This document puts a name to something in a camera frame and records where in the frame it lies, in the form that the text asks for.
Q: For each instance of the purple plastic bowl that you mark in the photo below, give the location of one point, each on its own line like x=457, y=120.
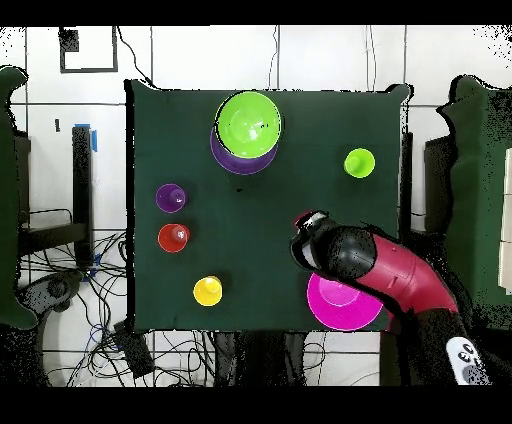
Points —
x=240, y=164

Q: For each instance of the large pink plastic bowl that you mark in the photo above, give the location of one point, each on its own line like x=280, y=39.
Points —
x=340, y=308

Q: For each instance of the large green plastic bowl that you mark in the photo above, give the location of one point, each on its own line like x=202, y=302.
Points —
x=248, y=124

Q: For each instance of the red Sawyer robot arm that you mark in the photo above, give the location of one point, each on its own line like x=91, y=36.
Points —
x=400, y=272

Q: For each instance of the dark green tablecloth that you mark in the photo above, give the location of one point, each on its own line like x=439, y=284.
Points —
x=240, y=240

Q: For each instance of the lime green plastic cup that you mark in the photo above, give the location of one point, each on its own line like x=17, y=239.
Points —
x=359, y=163

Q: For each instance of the yellow plastic cup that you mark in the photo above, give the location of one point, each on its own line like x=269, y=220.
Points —
x=207, y=291

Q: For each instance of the orange plastic cup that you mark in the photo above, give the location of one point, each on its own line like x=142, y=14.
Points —
x=170, y=240

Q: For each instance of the purple plastic cup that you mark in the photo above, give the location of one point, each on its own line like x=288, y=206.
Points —
x=168, y=198

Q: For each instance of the neighbouring green covered table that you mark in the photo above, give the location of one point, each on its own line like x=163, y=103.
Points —
x=8, y=200
x=480, y=180

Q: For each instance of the black power strip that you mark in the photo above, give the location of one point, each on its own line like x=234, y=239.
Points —
x=134, y=352

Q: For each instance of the black metal stand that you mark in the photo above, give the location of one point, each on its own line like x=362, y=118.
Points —
x=82, y=192

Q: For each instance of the black office chair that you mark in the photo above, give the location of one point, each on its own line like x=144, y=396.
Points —
x=52, y=288

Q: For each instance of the black square frame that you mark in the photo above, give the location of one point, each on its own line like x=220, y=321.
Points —
x=114, y=52

